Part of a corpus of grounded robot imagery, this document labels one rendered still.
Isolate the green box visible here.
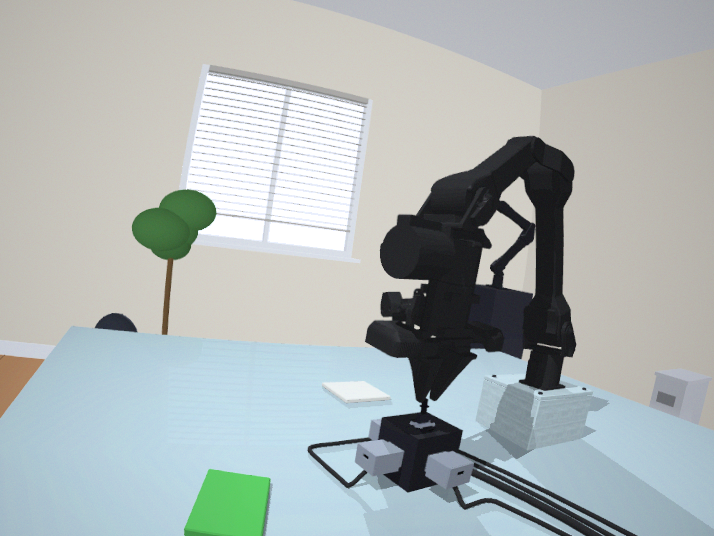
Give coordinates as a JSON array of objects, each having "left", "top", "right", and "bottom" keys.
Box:
[{"left": 184, "top": 469, "right": 271, "bottom": 536}]

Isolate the white flat square pad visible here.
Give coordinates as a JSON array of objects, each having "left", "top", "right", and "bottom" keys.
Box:
[{"left": 322, "top": 381, "right": 391, "bottom": 403}]

